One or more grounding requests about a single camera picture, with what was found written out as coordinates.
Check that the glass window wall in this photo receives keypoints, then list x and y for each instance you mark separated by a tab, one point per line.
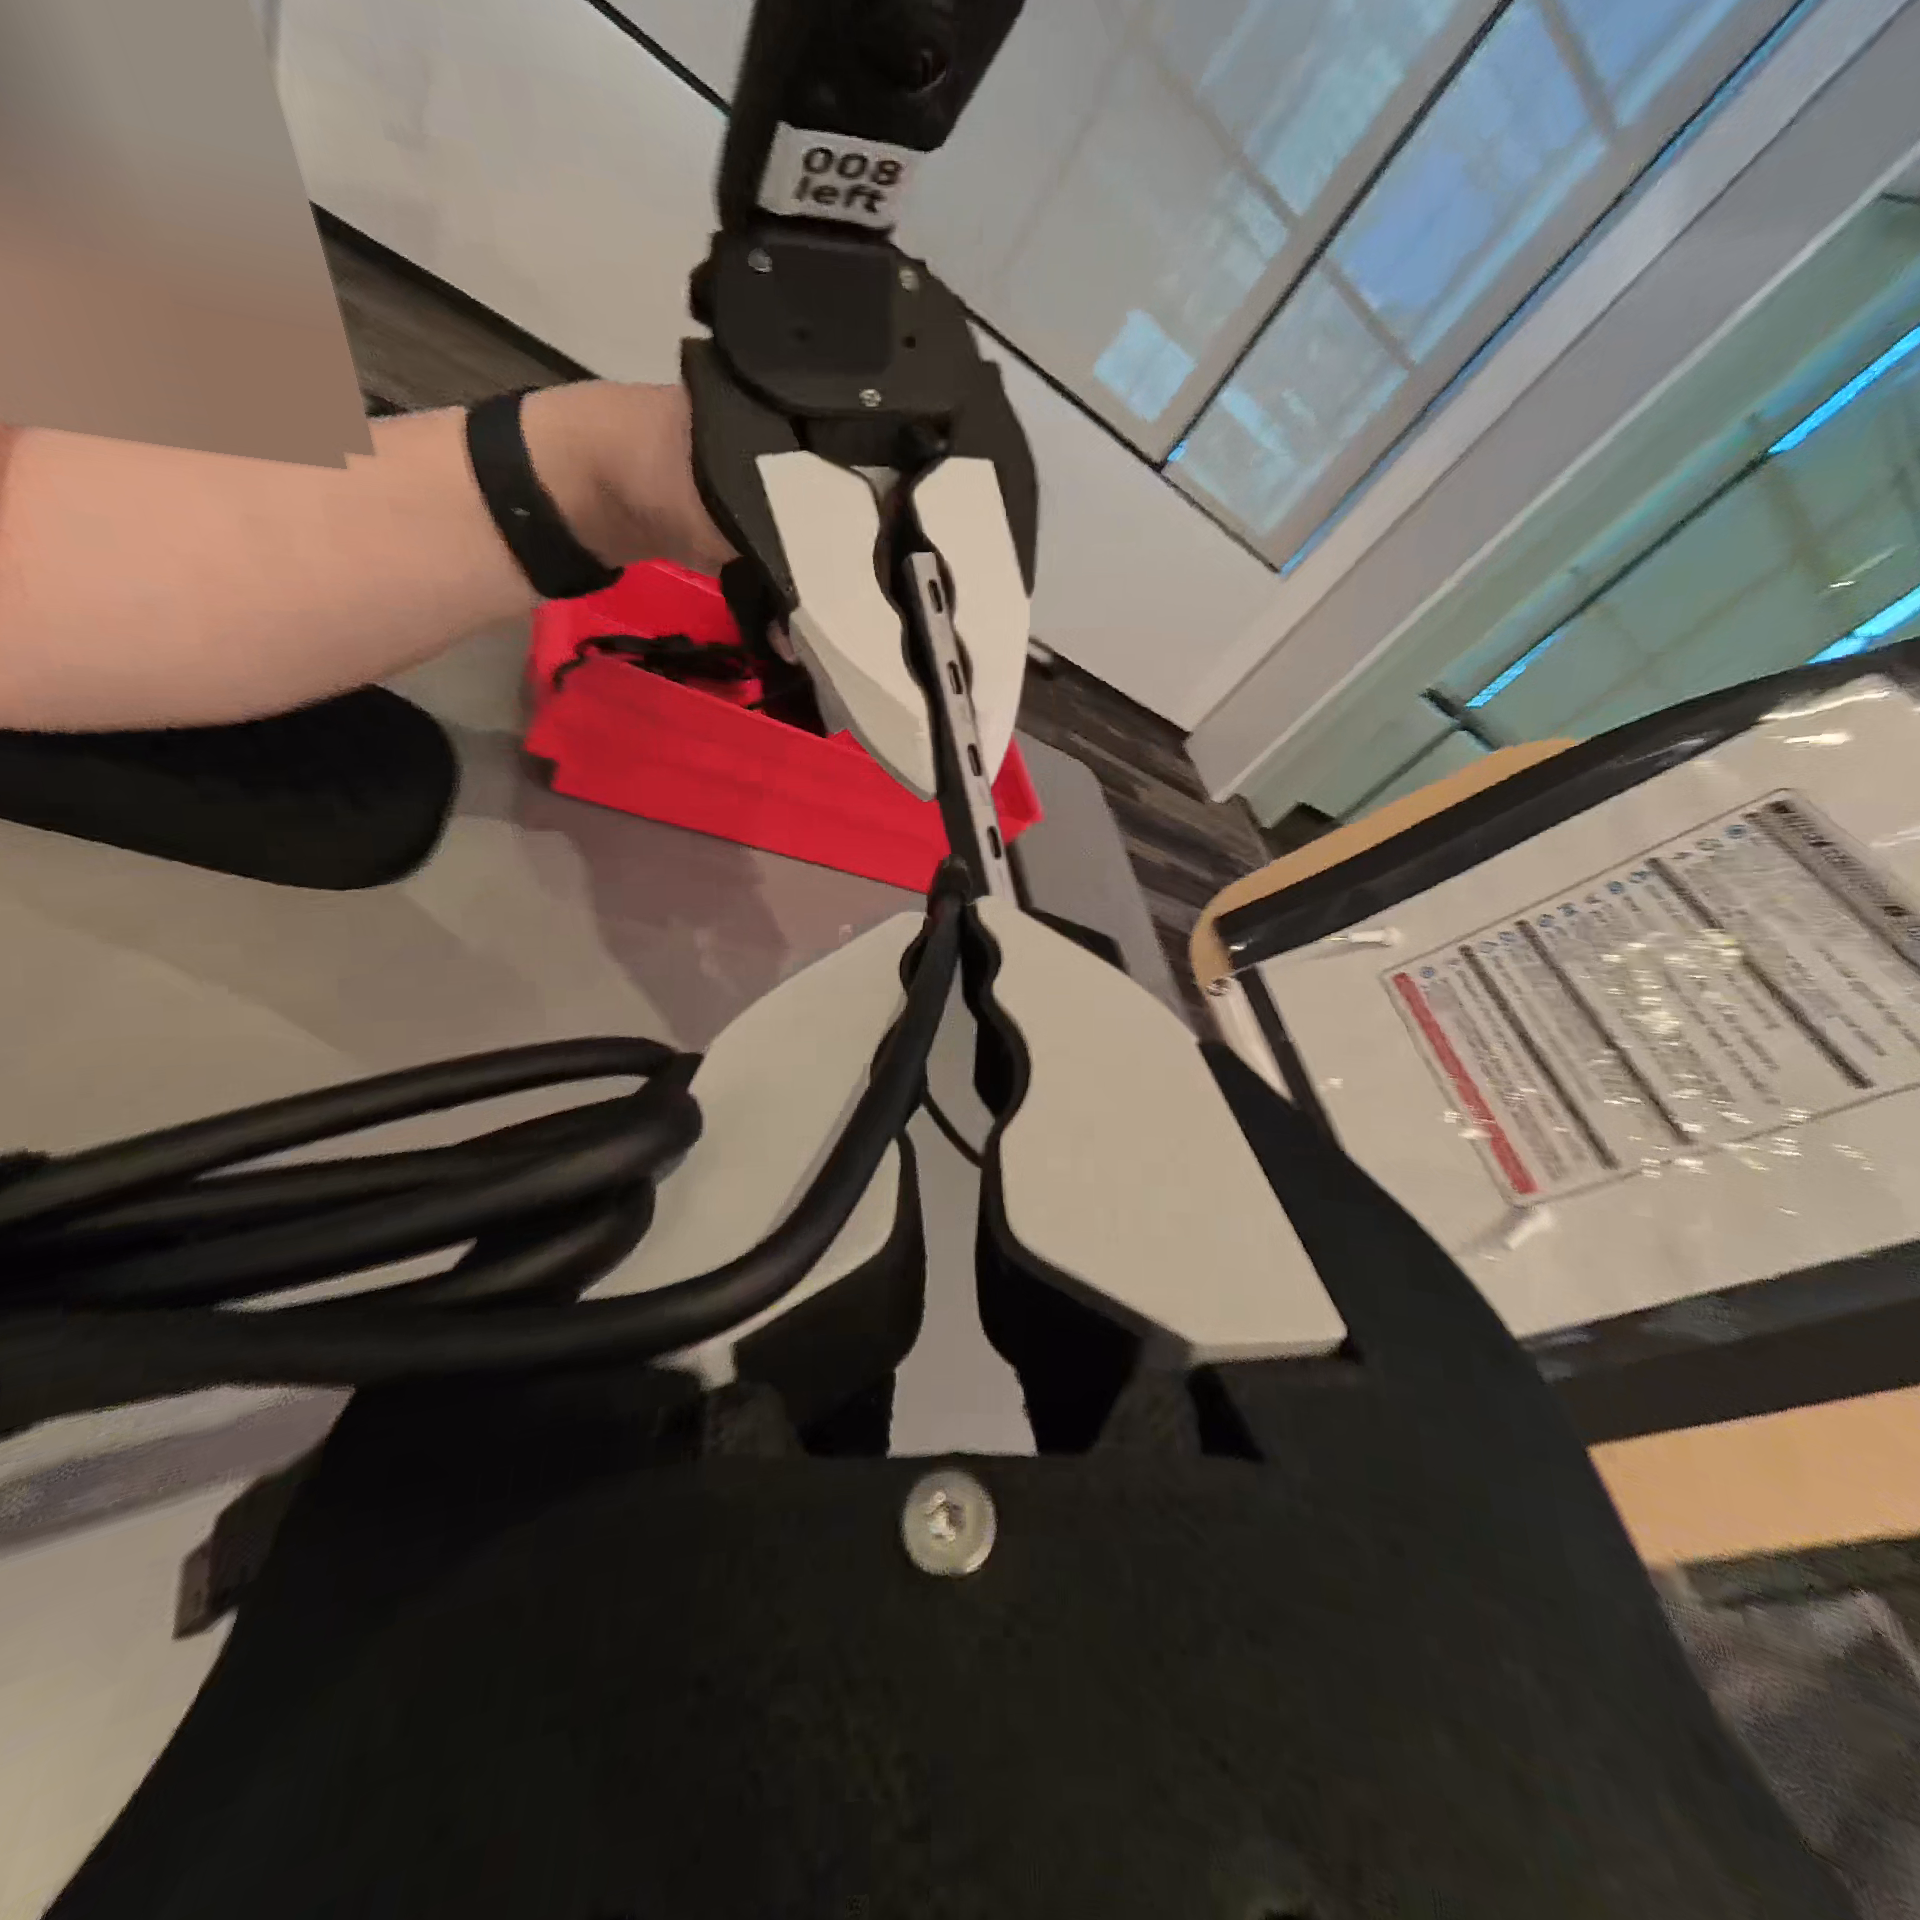
1501	301

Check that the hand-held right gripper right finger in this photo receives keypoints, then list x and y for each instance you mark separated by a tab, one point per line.
1140	1170

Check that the red plastic bin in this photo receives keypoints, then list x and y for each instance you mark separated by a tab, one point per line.
721	780

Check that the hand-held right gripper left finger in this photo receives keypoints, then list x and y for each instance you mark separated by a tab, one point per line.
781	1081

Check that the black wristband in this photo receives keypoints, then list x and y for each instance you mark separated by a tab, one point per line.
525	495

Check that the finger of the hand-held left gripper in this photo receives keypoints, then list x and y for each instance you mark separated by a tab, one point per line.
982	584
841	600

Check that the person's left forearm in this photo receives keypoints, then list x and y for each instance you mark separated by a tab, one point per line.
224	600

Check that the wooden sign board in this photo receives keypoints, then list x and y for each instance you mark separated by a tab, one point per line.
1770	1478

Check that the printed instruction sheet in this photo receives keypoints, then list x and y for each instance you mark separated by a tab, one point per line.
1651	990

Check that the person's left hand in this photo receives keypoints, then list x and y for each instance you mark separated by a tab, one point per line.
631	464

